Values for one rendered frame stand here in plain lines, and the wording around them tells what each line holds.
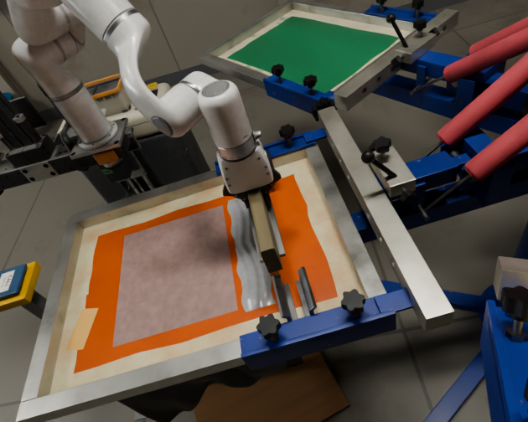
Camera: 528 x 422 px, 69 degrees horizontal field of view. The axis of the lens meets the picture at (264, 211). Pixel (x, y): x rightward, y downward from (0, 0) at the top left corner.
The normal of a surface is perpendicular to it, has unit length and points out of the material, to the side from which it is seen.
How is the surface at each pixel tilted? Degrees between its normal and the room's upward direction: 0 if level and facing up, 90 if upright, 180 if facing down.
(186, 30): 90
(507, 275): 58
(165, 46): 90
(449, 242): 0
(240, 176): 92
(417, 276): 0
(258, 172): 92
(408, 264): 0
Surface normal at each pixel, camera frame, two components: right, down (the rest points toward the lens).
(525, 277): -0.41, 0.29
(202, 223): -0.25, -0.65
